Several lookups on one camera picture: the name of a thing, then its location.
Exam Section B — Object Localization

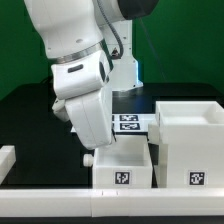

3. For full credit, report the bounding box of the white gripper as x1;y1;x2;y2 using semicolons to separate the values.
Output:
51;50;112;149

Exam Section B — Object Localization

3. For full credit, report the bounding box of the white drawer with knob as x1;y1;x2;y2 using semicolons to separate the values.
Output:
83;135;153;189

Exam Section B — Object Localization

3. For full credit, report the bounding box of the tall white drawer cabinet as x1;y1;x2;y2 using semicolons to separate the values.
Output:
148;101;224;188

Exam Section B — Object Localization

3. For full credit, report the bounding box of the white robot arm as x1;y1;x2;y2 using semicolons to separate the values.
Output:
24;0;159;149

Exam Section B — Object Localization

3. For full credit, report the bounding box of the white marker tag plate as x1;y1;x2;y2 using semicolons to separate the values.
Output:
112;114;155;133

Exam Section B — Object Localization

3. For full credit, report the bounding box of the white U-shaped border fence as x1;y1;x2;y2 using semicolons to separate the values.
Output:
0;146;224;217

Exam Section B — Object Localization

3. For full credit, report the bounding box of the grey camera cable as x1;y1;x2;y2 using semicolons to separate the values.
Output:
96;0;125;61

